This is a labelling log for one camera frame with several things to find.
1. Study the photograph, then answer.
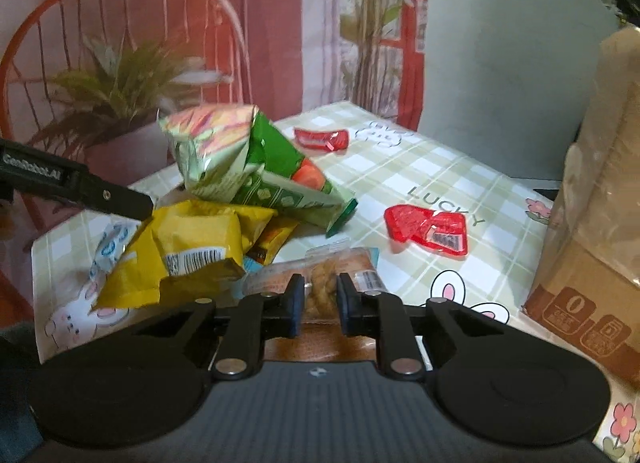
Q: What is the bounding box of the clear twisted pastry packet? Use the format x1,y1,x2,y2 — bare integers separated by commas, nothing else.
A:
239,242,387,324

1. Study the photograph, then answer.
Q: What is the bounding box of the red snack packet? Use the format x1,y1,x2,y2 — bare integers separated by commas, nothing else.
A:
294,127,349,152
384,204,469,258

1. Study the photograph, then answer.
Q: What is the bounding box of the green chip bag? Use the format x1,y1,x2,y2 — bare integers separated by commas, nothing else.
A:
158,105,358,237

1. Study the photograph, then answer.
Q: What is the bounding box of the yellow snack bag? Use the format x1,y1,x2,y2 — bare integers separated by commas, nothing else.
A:
94,200,278,309

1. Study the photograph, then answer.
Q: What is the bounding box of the checked bunny tablecloth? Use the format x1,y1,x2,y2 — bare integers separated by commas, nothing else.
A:
30,100,640,463

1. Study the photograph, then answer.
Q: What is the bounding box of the blue white snack packet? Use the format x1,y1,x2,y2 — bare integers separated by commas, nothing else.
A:
89,220,139,282

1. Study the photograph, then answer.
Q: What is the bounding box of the orange dark snack packet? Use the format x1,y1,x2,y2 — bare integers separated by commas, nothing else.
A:
247,216,299,266

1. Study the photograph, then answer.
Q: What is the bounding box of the printed red backdrop cloth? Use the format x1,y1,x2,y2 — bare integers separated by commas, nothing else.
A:
0,0,432,323

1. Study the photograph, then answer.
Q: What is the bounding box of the brown cardboard box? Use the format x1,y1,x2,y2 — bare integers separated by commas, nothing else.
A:
524,27,639,386

